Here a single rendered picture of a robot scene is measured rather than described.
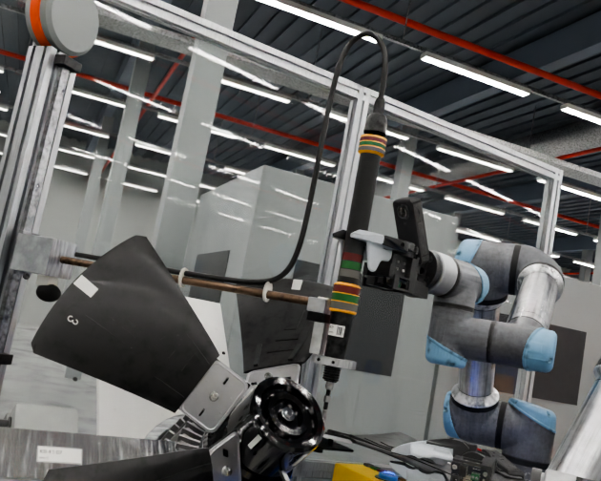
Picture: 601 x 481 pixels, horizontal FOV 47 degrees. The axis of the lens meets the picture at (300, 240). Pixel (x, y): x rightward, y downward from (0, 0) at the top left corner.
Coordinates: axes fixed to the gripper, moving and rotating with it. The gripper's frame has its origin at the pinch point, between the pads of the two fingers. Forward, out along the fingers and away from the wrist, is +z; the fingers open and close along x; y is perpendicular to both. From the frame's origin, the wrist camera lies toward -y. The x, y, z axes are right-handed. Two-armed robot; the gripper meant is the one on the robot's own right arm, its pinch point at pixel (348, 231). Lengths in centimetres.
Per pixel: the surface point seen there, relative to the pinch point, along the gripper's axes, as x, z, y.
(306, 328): 9.2, -3.5, 15.9
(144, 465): -4.3, 30.2, 35.3
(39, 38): 63, 33, -31
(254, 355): 12.9, 3.5, 21.8
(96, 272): 17.8, 31.0, 13.7
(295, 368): 4.7, 1.5, 22.4
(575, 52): 370, -704, -400
